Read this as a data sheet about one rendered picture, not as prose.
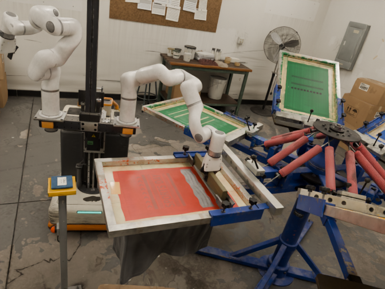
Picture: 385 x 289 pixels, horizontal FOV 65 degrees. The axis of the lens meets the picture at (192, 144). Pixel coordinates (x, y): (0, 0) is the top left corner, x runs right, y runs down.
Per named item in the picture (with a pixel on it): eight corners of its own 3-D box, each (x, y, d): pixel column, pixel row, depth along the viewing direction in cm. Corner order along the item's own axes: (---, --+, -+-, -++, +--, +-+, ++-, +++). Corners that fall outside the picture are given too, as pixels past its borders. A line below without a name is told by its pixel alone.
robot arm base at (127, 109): (117, 114, 197) (118, 91, 190) (136, 116, 200) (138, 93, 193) (116, 124, 183) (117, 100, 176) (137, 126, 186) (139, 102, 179)
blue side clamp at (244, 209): (210, 226, 147) (213, 215, 144) (205, 219, 151) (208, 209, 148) (260, 219, 160) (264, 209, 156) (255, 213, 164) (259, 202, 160)
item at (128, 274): (123, 285, 157) (130, 224, 138) (122, 280, 160) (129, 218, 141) (203, 268, 176) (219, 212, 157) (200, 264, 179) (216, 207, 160)
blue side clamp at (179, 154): (174, 165, 192) (175, 155, 188) (171, 160, 196) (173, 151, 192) (216, 163, 204) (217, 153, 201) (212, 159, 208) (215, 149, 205)
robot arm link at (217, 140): (197, 126, 161) (205, 121, 168) (194, 144, 165) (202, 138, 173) (223, 136, 155) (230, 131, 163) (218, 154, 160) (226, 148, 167)
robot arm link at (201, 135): (191, 104, 167) (205, 139, 170) (179, 109, 157) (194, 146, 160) (204, 98, 163) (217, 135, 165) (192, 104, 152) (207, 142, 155)
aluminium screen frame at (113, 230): (108, 238, 128) (108, 231, 127) (93, 164, 175) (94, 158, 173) (260, 215, 160) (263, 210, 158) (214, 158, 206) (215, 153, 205)
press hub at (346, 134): (269, 296, 230) (340, 139, 169) (243, 256, 261) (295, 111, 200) (308, 285, 246) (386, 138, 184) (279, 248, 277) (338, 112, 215)
